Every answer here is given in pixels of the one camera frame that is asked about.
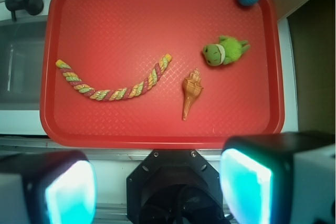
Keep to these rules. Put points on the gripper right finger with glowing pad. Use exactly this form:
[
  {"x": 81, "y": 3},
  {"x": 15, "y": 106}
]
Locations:
[{"x": 279, "y": 178}]

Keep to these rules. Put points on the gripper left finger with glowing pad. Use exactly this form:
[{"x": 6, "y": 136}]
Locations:
[{"x": 53, "y": 187}]

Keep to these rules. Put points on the brown spiral seashell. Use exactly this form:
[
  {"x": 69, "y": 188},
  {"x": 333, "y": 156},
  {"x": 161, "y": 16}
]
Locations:
[{"x": 192, "y": 90}]

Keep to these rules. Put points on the red plastic tray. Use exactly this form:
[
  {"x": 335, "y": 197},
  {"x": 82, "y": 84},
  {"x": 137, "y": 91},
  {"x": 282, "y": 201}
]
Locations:
[{"x": 113, "y": 73}]

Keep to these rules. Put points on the green plush frog toy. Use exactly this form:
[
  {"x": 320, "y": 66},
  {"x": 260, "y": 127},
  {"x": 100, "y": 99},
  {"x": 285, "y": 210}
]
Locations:
[{"x": 226, "y": 51}]

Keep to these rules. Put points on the stainless steel sink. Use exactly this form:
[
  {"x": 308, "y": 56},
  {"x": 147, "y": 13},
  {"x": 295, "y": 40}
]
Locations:
[{"x": 22, "y": 51}]

